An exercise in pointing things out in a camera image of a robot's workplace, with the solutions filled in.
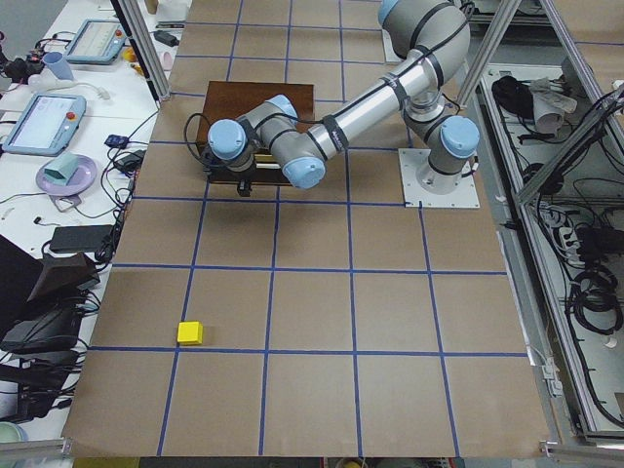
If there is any brown pyramid box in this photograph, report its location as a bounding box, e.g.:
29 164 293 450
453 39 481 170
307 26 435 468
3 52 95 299
27 253 99 302

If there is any black power brick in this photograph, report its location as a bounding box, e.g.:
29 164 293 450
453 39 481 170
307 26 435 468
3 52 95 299
49 224 113 254

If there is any yellow wooden block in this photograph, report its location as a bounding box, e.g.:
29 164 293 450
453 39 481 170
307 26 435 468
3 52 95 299
176 321 204 346

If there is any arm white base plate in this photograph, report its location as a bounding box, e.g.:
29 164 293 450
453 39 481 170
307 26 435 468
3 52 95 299
398 148 480 210

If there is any lavender cup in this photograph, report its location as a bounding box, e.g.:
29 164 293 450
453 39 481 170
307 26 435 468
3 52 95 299
43 51 74 81

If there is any upper teach pendant tablet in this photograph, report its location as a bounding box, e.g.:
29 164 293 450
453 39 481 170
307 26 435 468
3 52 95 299
64 19 127 65

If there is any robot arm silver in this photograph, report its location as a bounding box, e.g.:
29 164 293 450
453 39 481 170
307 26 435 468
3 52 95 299
203 1 480 195

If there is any dark wooden drawer cabinet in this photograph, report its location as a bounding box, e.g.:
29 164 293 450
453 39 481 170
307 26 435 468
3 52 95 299
189 81 314 171

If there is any aluminium frame post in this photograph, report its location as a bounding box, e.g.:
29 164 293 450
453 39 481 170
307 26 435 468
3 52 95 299
110 0 171 102

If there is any lower teach pendant tablet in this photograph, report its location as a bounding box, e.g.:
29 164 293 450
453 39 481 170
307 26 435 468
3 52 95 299
2 93 87 157

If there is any wooden drawer with handle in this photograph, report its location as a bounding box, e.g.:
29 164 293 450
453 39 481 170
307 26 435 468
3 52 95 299
204 153 291 187

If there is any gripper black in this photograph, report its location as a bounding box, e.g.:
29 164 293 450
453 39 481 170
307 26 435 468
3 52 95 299
237 178 253 197

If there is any teach pendant tablet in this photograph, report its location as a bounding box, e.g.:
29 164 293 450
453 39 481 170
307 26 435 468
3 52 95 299
2 93 87 157
64 19 127 65

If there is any purple plate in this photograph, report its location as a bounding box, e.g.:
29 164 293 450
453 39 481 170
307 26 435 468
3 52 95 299
35 152 98 197

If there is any teal box on plate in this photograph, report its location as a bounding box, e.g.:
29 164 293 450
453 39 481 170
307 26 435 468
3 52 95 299
44 152 79 185

